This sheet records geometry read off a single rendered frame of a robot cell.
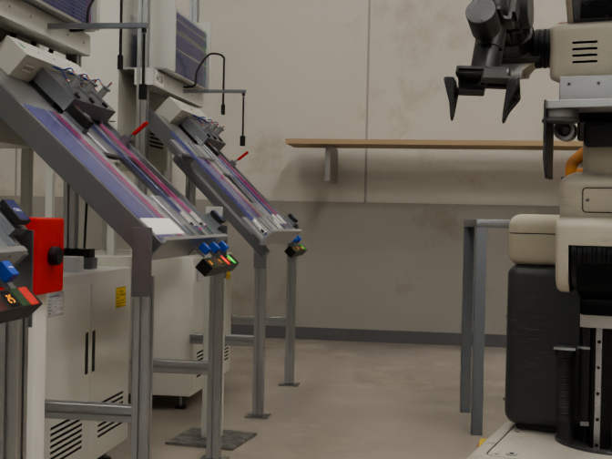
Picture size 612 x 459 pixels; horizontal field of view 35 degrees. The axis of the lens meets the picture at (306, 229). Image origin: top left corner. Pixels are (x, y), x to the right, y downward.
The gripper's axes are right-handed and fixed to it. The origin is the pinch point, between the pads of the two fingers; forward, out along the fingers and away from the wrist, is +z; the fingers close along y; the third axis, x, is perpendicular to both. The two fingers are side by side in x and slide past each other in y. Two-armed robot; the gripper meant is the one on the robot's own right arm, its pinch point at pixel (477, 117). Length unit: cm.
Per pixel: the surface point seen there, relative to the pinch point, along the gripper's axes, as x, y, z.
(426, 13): 341, -104, -273
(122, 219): 38, -90, 12
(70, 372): 72, -112, 45
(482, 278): 176, -20, -34
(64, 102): 49, -127, -27
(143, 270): 40, -82, 24
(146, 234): 37, -82, 16
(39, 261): 3, -85, 38
